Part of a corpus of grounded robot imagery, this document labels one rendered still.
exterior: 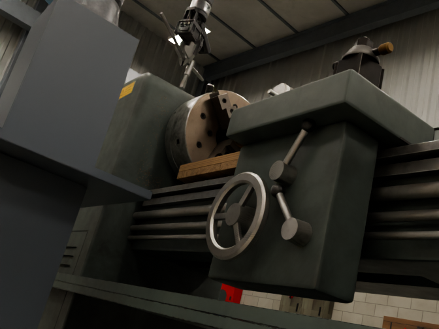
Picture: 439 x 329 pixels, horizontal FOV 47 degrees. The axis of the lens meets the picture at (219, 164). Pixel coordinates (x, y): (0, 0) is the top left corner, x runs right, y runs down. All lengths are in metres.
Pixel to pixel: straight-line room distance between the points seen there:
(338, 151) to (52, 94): 0.60
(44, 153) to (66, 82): 0.21
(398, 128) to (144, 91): 0.98
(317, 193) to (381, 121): 0.15
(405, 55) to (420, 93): 1.04
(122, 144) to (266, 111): 0.76
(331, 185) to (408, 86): 9.53
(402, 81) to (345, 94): 9.59
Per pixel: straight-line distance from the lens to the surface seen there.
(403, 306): 8.59
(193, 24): 1.83
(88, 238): 1.52
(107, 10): 1.24
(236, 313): 0.76
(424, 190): 0.78
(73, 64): 1.13
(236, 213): 0.84
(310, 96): 0.81
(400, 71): 10.57
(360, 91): 0.78
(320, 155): 0.80
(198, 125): 1.51
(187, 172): 1.30
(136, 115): 1.59
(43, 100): 1.09
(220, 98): 1.52
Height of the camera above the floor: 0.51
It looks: 18 degrees up
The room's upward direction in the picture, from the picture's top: 15 degrees clockwise
